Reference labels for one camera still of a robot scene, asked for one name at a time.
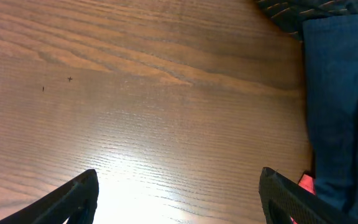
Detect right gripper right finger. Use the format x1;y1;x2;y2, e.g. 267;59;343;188
259;167;358;224

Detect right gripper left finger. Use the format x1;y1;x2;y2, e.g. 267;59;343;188
0;169;99;224

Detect red garment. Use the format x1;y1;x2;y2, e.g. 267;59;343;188
290;173;316;224

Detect navy blue garment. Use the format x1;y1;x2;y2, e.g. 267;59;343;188
303;15;358;219

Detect black patterned shorts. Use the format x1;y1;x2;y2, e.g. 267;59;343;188
255;0;358;41

